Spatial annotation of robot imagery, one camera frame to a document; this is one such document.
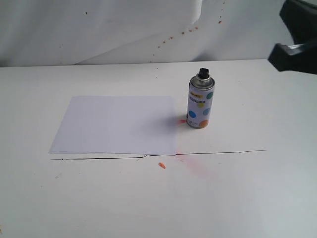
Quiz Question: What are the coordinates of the white paper sheet stack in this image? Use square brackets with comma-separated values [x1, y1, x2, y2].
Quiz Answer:
[50, 96, 177, 155]

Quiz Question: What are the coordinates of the white backdrop cloth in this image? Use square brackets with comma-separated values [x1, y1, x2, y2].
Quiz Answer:
[0, 0, 293, 67]

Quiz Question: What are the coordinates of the small orange scrap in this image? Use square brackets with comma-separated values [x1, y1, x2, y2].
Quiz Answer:
[158, 163, 166, 169]

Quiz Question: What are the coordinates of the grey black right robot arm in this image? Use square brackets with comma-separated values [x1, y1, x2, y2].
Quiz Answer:
[267, 0, 317, 74]

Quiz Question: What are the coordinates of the white dotted spray paint can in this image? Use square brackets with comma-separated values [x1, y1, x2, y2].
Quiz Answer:
[186, 68, 215, 129]

